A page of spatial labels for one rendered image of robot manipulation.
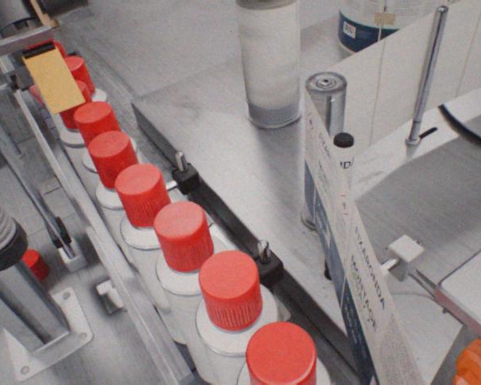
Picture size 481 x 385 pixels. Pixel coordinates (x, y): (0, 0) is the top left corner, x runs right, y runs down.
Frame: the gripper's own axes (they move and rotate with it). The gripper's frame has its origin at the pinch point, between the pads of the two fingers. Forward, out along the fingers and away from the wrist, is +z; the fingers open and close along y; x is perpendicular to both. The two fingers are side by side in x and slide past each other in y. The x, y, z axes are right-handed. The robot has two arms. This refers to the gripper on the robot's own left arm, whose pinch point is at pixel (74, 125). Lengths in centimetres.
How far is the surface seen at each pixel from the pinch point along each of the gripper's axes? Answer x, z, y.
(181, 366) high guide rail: -35.0, 22.9, -4.6
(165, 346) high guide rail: -33.2, 21.6, -4.8
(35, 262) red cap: -6.6, 14.1, -12.9
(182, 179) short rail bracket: -14.0, 12.7, 7.2
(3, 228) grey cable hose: -38.0, 7.7, -9.5
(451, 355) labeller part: -50, 24, 7
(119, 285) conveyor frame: -16.7, 19.7, -5.5
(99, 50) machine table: 41.6, -17.9, 16.8
